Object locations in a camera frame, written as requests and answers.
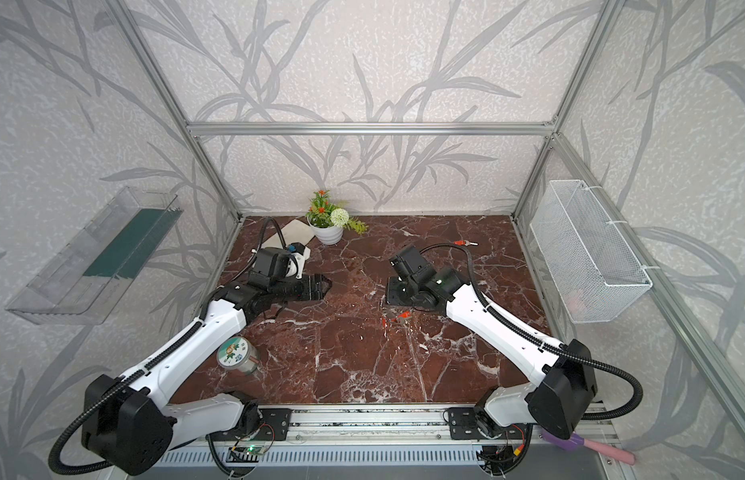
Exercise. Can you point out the aluminium frame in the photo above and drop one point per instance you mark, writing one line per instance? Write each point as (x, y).
(706, 356)

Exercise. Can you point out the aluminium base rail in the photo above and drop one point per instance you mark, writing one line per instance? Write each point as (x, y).
(404, 441)

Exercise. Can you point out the white flower pot plant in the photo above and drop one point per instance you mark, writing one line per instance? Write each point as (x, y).
(329, 220)

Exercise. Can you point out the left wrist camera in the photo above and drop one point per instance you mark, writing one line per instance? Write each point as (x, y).
(273, 264)

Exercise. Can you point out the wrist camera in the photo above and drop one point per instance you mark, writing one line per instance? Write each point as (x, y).
(273, 264)
(411, 264)

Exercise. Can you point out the purple pink spatula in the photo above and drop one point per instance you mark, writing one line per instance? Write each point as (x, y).
(575, 442)

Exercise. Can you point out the clear plastic wall tray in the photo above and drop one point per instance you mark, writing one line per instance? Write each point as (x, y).
(83, 283)

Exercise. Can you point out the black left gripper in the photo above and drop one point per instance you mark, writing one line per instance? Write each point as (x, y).
(306, 286)

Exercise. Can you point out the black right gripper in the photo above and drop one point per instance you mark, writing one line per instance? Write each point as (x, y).
(398, 293)

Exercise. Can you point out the white wire mesh basket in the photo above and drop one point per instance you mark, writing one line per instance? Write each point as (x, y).
(596, 273)

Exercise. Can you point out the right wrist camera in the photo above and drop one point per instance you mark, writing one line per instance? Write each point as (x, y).
(411, 264)

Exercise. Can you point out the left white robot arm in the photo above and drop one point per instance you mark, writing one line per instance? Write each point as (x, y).
(133, 421)

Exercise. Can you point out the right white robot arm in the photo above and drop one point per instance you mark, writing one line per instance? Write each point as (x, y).
(558, 391)

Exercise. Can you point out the left green circuit board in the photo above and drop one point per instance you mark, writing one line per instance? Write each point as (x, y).
(244, 454)

